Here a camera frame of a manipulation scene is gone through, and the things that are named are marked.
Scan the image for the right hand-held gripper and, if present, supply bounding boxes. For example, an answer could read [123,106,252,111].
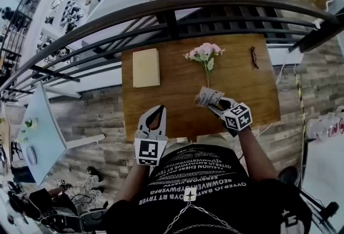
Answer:
[206,96,253,137]

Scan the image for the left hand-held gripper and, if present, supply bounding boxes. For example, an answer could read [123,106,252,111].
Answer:
[133,105,169,166]

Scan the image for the person's right forearm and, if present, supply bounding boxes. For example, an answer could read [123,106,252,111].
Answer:
[238,127,279,181]

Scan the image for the person's left forearm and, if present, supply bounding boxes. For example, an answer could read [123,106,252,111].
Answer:
[117,162,151,203]

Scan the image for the wooden table with black legs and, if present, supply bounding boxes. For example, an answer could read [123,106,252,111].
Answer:
[120,33,282,144]

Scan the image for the person's khaki trousers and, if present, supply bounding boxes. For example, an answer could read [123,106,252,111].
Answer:
[166,136,231,152]

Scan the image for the pink flower bouquet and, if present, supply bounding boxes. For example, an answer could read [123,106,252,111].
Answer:
[184,42,225,88]

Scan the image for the brown eyeglasses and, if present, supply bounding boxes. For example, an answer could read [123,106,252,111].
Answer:
[250,46,259,69]

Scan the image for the beige book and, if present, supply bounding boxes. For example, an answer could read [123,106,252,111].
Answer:
[132,48,161,89]

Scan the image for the black metal railing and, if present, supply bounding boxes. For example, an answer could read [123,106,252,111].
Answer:
[0,0,344,99]

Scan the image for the black standing fan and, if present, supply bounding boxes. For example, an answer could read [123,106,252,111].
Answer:
[278,165,341,234]

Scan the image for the person's black printed t-shirt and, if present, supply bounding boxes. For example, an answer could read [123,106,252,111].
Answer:
[103,144,312,234]

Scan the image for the pack of water bottles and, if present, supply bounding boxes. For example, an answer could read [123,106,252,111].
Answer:
[306,113,344,142]

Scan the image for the light blue glass table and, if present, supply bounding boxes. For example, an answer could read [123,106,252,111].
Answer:
[17,82,106,187]

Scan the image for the white plate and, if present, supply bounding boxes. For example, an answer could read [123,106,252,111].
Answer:
[26,146,38,166]

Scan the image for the white table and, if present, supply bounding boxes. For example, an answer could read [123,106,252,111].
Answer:
[302,136,344,234]

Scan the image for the white floor cable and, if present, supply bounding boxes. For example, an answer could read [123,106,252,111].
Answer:
[252,63,285,137]

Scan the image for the silver chain necklace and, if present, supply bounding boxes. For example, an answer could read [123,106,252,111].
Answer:
[163,187,242,234]

